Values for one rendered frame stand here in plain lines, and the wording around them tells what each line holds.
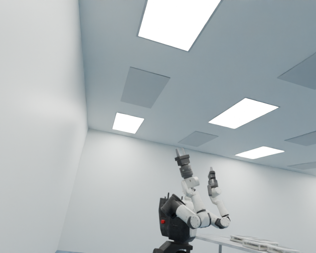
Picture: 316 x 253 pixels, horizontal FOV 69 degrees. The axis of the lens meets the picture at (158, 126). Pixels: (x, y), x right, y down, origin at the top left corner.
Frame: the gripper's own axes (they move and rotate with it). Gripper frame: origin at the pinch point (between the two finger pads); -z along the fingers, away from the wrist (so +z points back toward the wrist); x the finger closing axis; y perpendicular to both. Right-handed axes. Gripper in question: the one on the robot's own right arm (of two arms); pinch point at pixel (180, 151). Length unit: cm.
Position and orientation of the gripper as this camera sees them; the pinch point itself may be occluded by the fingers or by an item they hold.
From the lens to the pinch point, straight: 170.2
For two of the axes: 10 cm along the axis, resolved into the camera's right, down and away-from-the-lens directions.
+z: 2.6, 9.3, -2.5
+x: 8.3, -0.9, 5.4
